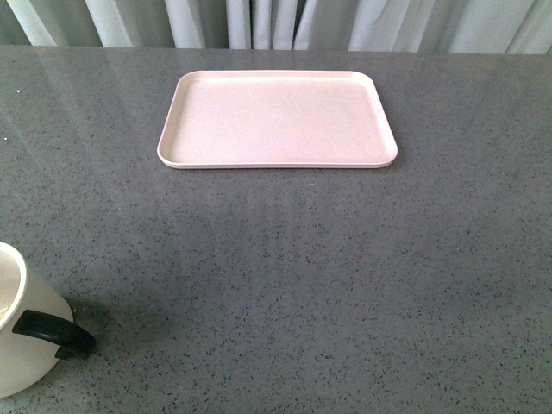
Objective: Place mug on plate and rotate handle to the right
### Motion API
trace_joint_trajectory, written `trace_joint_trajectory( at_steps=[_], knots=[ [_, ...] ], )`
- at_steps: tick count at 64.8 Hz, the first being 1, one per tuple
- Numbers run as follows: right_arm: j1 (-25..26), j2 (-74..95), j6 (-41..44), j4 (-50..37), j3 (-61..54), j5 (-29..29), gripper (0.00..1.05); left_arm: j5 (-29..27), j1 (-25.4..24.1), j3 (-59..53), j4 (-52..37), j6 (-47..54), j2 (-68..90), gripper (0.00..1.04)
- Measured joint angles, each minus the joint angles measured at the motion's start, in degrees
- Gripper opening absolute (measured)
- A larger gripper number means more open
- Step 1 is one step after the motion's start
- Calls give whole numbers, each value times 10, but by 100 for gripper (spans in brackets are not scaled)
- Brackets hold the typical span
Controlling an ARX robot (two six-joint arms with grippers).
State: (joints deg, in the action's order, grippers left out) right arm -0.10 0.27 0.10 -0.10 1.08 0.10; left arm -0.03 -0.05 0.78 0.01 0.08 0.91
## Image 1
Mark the white smiley mug black handle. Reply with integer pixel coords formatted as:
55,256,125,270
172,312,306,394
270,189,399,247
1,242,96,398

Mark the pale pink rectangular tray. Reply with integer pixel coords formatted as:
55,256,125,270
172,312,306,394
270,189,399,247
157,70,398,169

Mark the white pleated curtain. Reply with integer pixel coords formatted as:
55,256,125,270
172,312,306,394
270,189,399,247
1,0,551,54

